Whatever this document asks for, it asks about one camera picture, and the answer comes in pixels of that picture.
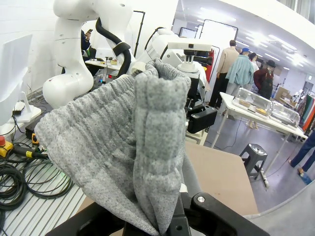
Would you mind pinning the white long-legged table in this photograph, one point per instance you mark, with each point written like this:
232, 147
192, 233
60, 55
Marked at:
258, 118

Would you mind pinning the colourful hanging clothes rack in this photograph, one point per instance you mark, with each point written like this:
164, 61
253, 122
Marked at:
308, 110

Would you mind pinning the white pedestal stand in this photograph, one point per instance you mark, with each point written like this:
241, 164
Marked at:
14, 81

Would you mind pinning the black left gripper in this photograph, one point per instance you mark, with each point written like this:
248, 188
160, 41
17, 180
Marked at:
200, 118

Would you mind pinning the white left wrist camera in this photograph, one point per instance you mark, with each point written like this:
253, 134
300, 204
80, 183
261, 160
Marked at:
189, 46

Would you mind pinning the grey training pants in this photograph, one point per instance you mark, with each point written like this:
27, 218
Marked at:
110, 137

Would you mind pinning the grey plastic stool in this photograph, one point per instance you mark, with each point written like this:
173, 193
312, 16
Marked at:
254, 157

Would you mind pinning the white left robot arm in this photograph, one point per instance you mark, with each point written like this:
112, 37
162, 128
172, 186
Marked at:
69, 61

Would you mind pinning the yellow emergency stop box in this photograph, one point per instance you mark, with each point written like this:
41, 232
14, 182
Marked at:
5, 147

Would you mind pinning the seated person holding phone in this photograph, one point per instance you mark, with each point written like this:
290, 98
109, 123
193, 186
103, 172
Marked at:
86, 43

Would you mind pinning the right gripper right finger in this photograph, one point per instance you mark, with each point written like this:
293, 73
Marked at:
204, 216

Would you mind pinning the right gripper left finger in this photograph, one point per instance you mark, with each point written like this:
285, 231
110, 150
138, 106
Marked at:
91, 221

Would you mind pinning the clear plastic dome case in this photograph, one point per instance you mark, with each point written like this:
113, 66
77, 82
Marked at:
253, 100
285, 114

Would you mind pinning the black framed white panel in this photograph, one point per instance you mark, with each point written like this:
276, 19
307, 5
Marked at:
219, 37

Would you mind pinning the person in blue jeans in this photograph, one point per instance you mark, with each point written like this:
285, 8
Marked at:
304, 155

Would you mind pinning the mannequin in beige shirt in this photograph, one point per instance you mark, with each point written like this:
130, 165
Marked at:
225, 71

